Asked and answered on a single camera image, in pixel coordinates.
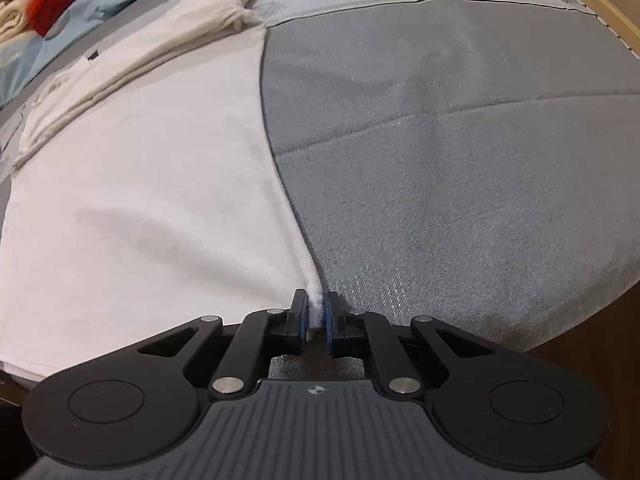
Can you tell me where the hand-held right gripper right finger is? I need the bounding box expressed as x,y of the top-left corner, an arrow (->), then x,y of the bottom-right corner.
324,290 -> 505,402

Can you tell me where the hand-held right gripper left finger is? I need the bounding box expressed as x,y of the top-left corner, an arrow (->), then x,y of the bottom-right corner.
134,289 -> 308,402

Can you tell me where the white long-sleeve shirt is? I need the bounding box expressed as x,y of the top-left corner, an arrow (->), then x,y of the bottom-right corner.
0,0 -> 327,381

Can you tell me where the grey printed bedsheet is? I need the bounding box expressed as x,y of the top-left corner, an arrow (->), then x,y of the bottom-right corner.
0,0 -> 640,386

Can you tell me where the cream folded blanket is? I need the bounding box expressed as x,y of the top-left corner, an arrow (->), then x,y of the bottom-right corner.
0,0 -> 40,45

